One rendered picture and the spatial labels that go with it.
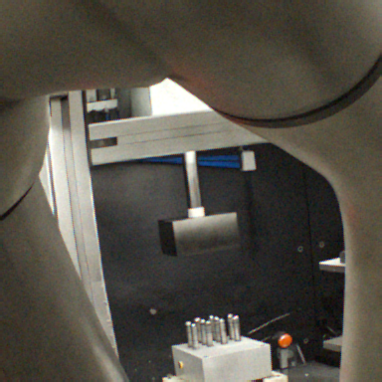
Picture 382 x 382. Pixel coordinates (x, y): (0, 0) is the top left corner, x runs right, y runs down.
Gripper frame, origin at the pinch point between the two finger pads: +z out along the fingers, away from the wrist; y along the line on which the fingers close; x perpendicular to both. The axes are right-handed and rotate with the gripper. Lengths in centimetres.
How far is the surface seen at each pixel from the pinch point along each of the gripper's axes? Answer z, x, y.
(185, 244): 39.4, 3.1, 5.1
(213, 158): 63, -10, 15
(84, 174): 21.4, 19.3, 15.9
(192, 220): 39.4, 1.8, 7.9
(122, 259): 64, 5, 2
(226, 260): 64, -11, -1
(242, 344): 37.9, -2.5, -9.6
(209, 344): 40.1, 1.3, -9.1
